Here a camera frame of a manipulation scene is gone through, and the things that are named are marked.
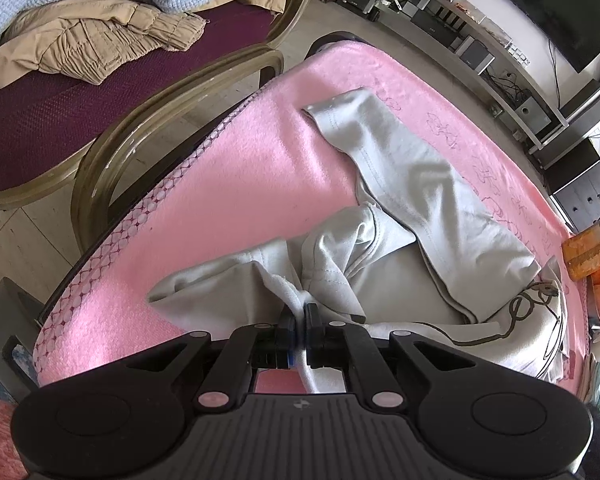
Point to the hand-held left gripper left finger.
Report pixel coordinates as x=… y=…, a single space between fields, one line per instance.
x=279 y=347

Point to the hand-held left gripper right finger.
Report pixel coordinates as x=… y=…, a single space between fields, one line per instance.
x=322 y=347

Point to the grey t-shirt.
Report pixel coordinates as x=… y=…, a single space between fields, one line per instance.
x=420 y=185

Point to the pink printed blanket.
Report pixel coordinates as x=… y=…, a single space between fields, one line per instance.
x=255 y=160

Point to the cream garment with line print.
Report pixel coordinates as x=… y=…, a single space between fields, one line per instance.
x=530 y=330

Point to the orange plastic bottle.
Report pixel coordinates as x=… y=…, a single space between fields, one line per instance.
x=592 y=250

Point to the grey subwoofer speaker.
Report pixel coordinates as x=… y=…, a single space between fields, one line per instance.
x=532 y=112

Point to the small grey speaker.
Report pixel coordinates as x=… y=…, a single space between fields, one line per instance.
x=475 y=55

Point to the white tv stand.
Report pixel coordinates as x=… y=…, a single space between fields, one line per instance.
x=485 y=30

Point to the beige ruched garment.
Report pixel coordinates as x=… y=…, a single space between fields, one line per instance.
x=80 y=45

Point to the black television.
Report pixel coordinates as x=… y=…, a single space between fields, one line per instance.
x=545 y=0

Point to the maroon chair with gold frame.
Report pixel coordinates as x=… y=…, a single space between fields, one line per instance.
x=55 y=125

